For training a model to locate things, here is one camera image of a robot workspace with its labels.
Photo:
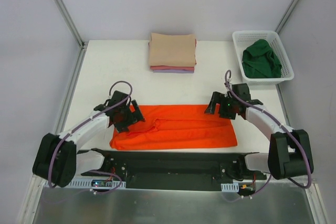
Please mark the folded purple t-shirt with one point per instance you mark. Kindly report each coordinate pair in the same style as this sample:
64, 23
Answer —
173, 71

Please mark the green t-shirt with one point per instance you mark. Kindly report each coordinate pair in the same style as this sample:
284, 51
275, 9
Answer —
259, 61

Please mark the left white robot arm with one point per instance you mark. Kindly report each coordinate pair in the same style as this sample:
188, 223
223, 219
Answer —
59, 160

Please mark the orange t-shirt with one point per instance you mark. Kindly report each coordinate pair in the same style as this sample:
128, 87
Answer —
168, 127

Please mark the folded pink t-shirt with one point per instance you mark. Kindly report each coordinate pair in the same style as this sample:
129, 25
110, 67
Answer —
172, 68

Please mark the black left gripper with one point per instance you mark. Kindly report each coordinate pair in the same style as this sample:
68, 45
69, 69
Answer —
130, 118

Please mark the white plastic basket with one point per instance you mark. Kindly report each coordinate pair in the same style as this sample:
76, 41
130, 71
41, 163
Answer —
245, 38

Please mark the right aluminium frame post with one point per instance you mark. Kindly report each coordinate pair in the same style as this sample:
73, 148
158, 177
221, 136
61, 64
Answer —
286, 16

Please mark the right white cable duct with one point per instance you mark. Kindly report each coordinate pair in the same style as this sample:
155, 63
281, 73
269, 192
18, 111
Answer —
230, 187

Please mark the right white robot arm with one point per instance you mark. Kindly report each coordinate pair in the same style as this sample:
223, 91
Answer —
289, 153

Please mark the left white cable duct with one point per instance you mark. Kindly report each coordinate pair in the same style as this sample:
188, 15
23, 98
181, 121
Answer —
97, 184

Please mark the white cable duct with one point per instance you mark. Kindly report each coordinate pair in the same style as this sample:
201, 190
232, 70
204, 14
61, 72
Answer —
97, 184
230, 187

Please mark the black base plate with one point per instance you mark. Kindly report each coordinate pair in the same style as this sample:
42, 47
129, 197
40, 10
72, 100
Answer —
177, 170

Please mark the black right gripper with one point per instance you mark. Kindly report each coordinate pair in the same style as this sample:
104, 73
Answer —
219, 106

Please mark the aluminium frame post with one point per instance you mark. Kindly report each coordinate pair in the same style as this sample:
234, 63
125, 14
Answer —
286, 16
70, 23

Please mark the left aluminium frame post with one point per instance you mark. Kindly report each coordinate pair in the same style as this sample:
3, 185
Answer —
70, 23

